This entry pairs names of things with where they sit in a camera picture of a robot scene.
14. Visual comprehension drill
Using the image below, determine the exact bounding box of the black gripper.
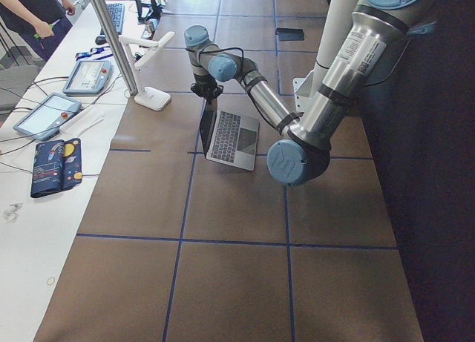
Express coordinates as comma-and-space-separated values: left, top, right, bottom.
190, 82, 223, 105

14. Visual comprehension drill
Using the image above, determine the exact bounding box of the grey laptop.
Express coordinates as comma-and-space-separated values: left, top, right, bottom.
199, 99, 259, 171

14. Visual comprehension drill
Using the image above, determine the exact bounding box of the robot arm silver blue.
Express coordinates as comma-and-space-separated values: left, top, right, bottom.
184, 0, 436, 186

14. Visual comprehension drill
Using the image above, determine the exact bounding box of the white desk lamp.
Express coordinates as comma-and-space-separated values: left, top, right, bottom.
118, 31, 175, 111

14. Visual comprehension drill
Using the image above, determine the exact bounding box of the teach pendant far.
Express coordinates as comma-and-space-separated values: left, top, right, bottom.
62, 60, 112, 96

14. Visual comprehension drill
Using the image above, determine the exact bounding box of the teach pendant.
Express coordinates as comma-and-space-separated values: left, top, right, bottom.
13, 93, 82, 141
62, 60, 112, 96

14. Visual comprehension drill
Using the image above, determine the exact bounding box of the black keyboard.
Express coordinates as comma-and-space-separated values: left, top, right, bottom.
107, 3, 125, 34

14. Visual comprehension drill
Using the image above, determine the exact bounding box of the teach pendant near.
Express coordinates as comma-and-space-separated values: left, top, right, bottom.
13, 93, 82, 141

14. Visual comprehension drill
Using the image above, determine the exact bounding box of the navy space pattern pouch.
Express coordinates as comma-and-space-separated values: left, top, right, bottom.
30, 138, 82, 198

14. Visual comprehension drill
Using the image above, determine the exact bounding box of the person in dark clothes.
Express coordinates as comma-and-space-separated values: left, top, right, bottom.
1, 0, 76, 61

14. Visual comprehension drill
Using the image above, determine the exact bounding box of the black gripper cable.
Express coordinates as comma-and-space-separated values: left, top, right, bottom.
185, 46, 246, 83

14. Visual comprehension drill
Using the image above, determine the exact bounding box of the aluminium frame post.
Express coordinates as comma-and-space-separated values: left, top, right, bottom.
89, 0, 138, 96

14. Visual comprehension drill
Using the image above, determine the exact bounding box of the blue lanyard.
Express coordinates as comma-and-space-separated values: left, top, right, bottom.
75, 45, 114, 61

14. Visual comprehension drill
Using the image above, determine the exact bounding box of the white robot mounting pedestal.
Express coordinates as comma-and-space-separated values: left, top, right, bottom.
292, 0, 364, 115

